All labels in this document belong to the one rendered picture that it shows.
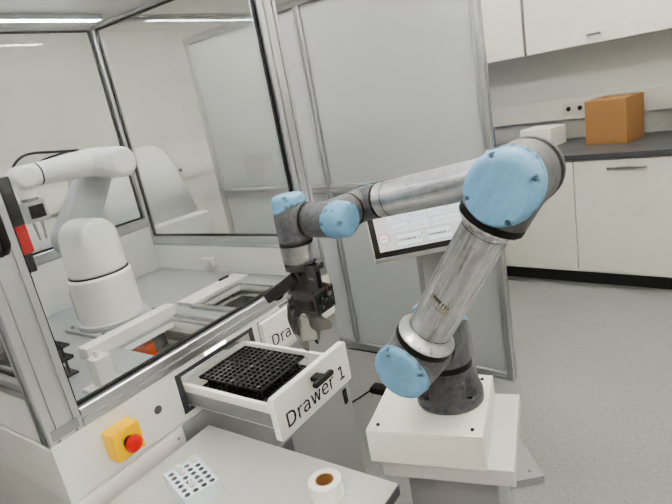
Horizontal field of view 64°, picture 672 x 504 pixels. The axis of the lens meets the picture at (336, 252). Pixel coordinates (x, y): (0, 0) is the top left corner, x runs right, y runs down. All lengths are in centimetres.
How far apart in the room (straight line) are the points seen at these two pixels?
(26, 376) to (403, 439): 78
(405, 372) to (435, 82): 181
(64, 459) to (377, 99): 213
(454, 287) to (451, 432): 36
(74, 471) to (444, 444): 80
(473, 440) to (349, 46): 218
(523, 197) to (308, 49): 237
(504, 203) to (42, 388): 98
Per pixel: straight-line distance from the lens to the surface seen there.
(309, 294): 117
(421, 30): 267
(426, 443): 121
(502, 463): 124
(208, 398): 144
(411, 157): 277
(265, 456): 137
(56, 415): 132
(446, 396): 122
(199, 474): 133
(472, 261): 93
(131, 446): 135
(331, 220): 106
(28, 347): 127
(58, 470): 137
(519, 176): 84
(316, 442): 198
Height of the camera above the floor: 154
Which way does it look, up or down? 16 degrees down
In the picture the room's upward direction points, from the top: 11 degrees counter-clockwise
